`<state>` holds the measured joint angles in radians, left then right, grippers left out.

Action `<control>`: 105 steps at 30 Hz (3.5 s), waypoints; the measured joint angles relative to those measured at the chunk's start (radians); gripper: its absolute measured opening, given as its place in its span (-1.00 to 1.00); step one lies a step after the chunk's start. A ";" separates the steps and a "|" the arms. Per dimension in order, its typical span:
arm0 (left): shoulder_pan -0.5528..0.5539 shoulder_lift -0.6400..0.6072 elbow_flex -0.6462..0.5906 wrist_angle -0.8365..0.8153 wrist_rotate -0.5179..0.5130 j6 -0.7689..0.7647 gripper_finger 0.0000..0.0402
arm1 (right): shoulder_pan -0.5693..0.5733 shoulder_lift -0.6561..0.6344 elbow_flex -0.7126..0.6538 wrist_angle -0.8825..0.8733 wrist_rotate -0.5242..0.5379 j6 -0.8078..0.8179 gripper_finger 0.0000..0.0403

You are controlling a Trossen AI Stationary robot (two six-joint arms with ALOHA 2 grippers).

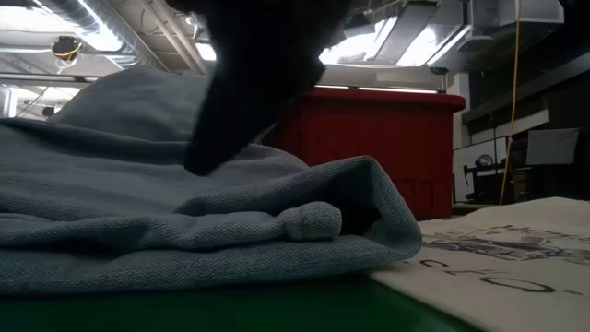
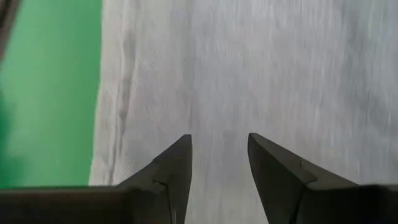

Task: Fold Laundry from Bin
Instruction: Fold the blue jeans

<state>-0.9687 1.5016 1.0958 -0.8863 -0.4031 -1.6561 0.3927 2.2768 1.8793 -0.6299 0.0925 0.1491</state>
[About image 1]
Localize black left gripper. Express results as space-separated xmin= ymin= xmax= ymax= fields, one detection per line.
xmin=165 ymin=0 xmax=354 ymax=177

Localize light blue denim jeans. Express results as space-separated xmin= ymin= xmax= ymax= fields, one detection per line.
xmin=0 ymin=66 xmax=423 ymax=296

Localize grey flat panel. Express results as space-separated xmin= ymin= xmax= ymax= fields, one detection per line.
xmin=525 ymin=127 xmax=581 ymax=166

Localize silver ceiling duct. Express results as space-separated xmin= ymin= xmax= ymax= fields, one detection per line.
xmin=36 ymin=0 xmax=167 ymax=70

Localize yellow hanging cable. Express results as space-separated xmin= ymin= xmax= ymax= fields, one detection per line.
xmin=500 ymin=0 xmax=523 ymax=207

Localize white board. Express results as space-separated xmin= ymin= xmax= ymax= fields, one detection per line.
xmin=452 ymin=136 xmax=511 ymax=203

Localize red plastic laundry bin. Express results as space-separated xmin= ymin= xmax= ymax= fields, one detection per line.
xmin=262 ymin=86 xmax=466 ymax=221

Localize yellow cord reel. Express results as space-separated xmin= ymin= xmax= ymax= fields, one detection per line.
xmin=50 ymin=35 xmax=84 ymax=61

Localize white printed tote bag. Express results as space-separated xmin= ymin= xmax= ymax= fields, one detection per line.
xmin=368 ymin=196 xmax=590 ymax=332

